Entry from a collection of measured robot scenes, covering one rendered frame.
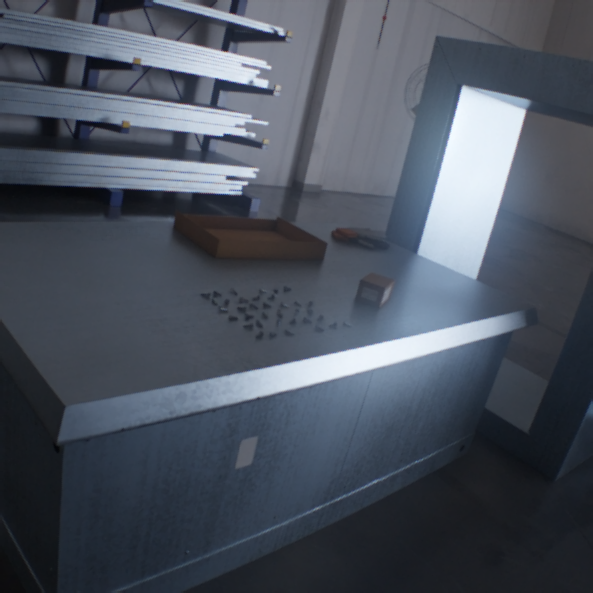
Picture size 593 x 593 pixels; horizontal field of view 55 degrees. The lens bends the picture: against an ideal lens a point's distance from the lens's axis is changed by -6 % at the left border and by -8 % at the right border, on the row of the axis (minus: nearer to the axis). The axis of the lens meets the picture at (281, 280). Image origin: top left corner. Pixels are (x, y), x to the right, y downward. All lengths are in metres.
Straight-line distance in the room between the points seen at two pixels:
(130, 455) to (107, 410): 0.18
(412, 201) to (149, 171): 2.83
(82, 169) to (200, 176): 1.10
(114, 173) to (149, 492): 3.96
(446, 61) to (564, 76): 0.57
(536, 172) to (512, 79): 8.64
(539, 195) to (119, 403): 10.43
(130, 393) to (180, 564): 0.59
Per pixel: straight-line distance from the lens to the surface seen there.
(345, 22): 7.42
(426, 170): 2.77
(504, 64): 2.64
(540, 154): 11.22
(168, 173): 5.22
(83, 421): 1.00
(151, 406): 1.06
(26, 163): 4.73
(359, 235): 2.42
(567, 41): 11.45
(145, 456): 1.20
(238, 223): 2.17
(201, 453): 1.29
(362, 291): 1.71
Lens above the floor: 1.18
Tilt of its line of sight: 18 degrees down
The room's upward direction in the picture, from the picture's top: 13 degrees clockwise
